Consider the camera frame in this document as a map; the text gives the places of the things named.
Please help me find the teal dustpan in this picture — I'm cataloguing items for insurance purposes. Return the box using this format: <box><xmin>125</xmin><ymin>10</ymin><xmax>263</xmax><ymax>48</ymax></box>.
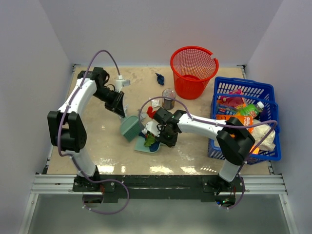
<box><xmin>134</xmin><ymin>136</ymin><xmax>156</xmax><ymax>154</ymax></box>

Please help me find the black base frame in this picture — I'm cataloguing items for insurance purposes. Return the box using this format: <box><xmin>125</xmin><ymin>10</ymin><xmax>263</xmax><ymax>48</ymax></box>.
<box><xmin>72</xmin><ymin>175</ymin><xmax>245</xmax><ymax>203</ymax></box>

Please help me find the blue scrap right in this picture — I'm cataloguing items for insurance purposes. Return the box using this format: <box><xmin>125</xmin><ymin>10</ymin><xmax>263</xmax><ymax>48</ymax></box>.
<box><xmin>149</xmin><ymin>142</ymin><xmax>160</xmax><ymax>153</ymax></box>

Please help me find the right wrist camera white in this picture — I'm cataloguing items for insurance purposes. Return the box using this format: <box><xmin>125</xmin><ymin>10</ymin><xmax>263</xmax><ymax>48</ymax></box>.
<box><xmin>141</xmin><ymin>121</ymin><xmax>160</xmax><ymax>137</ymax></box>

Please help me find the red scrap centre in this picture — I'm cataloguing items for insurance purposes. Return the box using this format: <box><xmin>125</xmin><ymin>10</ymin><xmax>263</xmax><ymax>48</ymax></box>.
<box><xmin>146</xmin><ymin>106</ymin><xmax>156</xmax><ymax>119</ymax></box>

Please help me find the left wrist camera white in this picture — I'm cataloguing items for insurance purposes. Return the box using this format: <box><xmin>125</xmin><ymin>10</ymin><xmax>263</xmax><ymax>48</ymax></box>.
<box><xmin>115</xmin><ymin>75</ymin><xmax>131</xmax><ymax>92</ymax></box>

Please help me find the crumpled beige bag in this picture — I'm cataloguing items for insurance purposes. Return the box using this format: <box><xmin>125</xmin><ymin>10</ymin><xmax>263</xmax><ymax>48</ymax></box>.
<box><xmin>251</xmin><ymin>124</ymin><xmax>275</xmax><ymax>151</ymax></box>

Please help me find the green drink bottle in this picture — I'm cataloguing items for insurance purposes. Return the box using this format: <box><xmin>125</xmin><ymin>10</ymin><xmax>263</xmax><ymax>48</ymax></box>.
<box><xmin>236</xmin><ymin>101</ymin><xmax>265</xmax><ymax>118</ymax></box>

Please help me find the white paper scrap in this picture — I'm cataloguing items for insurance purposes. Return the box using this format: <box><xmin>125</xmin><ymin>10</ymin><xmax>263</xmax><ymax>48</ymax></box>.
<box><xmin>150</xmin><ymin>98</ymin><xmax>161</xmax><ymax>108</ymax></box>

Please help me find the orange razor package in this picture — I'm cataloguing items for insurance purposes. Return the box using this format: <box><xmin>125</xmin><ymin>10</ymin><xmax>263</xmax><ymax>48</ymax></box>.
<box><xmin>216</xmin><ymin>115</ymin><xmax>253</xmax><ymax>126</ymax></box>

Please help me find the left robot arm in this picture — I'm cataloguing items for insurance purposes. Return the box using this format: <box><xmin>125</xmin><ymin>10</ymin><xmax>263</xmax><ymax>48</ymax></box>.
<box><xmin>47</xmin><ymin>67</ymin><xmax>125</xmax><ymax>191</ymax></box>

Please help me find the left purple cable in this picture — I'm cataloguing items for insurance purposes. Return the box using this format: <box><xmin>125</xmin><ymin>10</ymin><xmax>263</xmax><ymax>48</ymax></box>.
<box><xmin>56</xmin><ymin>49</ymin><xmax>131</xmax><ymax>215</ymax></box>

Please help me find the blue scrap near bin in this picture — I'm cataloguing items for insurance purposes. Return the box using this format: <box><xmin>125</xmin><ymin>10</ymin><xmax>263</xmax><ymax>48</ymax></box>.
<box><xmin>155</xmin><ymin>73</ymin><xmax>164</xmax><ymax>86</ymax></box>

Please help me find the small grey paper scrap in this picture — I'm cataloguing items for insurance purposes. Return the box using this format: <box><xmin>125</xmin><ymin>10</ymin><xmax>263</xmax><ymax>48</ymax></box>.
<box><xmin>138</xmin><ymin>109</ymin><xmax>148</xmax><ymax>121</ymax></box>

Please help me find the teal hand brush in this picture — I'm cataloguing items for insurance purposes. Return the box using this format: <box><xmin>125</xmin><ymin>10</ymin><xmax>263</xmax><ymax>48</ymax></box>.
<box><xmin>119</xmin><ymin>116</ymin><xmax>141</xmax><ymax>142</ymax></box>

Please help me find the tin food can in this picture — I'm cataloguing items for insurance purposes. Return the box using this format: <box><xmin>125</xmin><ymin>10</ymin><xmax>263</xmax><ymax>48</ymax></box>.
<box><xmin>162</xmin><ymin>88</ymin><xmax>176</xmax><ymax>110</ymax></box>

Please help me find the blue toothpaste box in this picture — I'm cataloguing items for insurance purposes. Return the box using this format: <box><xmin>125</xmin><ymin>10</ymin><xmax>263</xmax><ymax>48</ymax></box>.
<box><xmin>216</xmin><ymin>104</ymin><xmax>238</xmax><ymax>116</ymax></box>

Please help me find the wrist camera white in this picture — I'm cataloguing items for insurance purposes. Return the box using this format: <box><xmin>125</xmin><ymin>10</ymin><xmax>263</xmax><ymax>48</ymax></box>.
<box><xmin>115</xmin><ymin>75</ymin><xmax>131</xmax><ymax>92</ymax></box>
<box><xmin>141</xmin><ymin>121</ymin><xmax>160</xmax><ymax>137</ymax></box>

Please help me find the blue plastic basket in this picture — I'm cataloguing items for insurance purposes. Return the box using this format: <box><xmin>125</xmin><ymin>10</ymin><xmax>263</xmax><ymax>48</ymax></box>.
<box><xmin>210</xmin><ymin>77</ymin><xmax>281</xmax><ymax>165</ymax></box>

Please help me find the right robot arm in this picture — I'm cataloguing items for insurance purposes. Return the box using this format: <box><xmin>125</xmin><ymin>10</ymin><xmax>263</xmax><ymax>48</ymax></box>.
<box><xmin>153</xmin><ymin>108</ymin><xmax>255</xmax><ymax>192</ymax></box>

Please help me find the purple cable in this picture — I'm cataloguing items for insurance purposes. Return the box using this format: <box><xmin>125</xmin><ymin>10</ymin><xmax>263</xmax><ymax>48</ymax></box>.
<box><xmin>56</xmin><ymin>49</ymin><xmax>131</xmax><ymax>215</ymax></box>
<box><xmin>138</xmin><ymin>96</ymin><xmax>278</xmax><ymax>210</ymax></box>

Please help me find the green paper scrap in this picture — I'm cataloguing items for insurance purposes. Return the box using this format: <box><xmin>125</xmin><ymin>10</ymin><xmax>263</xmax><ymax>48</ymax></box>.
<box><xmin>144</xmin><ymin>134</ymin><xmax>156</xmax><ymax>147</ymax></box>

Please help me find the red mesh waste basket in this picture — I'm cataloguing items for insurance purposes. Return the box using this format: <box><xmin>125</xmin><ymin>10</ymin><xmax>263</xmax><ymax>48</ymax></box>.
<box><xmin>170</xmin><ymin>45</ymin><xmax>219</xmax><ymax>100</ymax></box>

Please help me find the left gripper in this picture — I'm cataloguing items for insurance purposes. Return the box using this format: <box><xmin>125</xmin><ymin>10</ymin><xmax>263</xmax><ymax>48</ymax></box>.
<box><xmin>93</xmin><ymin>87</ymin><xmax>125</xmax><ymax>117</ymax></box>

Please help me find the pink packet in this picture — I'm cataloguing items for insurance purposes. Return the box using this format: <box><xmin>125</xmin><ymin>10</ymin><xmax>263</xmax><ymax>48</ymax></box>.
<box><xmin>220</xmin><ymin>89</ymin><xmax>246</xmax><ymax>110</ymax></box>

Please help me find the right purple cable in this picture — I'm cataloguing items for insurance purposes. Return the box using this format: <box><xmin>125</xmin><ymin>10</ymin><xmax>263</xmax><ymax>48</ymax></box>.
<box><xmin>138</xmin><ymin>96</ymin><xmax>278</xmax><ymax>210</ymax></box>

